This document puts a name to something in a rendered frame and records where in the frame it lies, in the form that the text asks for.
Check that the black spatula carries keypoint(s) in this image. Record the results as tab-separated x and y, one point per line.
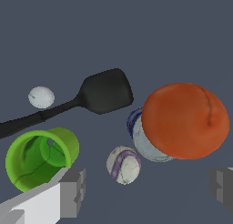
104	92

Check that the white ball with purple stripe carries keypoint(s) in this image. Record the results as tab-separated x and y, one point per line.
123	165

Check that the orange peach fruit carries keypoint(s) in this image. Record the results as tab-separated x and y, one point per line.
185	121

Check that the white blue patterned bowl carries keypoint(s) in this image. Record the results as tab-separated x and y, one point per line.
142	141

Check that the green plastic cup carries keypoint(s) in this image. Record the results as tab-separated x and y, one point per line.
36	157

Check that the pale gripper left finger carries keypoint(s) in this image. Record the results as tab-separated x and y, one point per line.
45	200

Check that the small white golf ball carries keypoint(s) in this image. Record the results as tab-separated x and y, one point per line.
41	97

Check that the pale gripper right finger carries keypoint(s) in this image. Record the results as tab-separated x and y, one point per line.
223	185

